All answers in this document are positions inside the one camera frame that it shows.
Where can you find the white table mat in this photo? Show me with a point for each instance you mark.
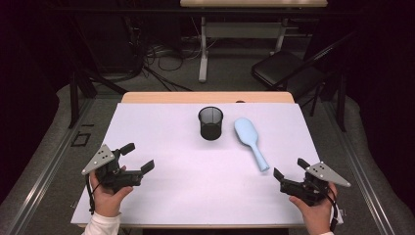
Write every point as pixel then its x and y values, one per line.
pixel 195 182

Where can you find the person's right hand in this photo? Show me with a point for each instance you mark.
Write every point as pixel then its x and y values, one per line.
pixel 318 217

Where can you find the light blue hairbrush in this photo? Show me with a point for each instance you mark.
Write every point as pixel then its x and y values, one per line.
pixel 246 132

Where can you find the black folding chair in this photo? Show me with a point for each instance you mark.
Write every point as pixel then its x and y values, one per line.
pixel 280 70

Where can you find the white frame desk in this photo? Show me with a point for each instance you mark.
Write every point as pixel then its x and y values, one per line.
pixel 241 31

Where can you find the metal floor rail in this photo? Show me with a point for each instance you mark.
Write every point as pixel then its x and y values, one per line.
pixel 42 176
pixel 362 176

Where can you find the black metal stand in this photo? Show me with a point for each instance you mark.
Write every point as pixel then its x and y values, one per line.
pixel 74 98

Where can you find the black mesh pen cup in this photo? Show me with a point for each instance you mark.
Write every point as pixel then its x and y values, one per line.
pixel 210 130

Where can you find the person's left hand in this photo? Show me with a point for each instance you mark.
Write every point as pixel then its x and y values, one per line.
pixel 106 202

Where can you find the black horizontal crossbar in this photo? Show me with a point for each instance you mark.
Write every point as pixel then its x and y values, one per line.
pixel 130 11

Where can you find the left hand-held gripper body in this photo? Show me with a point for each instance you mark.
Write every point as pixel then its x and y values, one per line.
pixel 111 176

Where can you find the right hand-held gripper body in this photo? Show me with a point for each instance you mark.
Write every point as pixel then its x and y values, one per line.
pixel 310 192

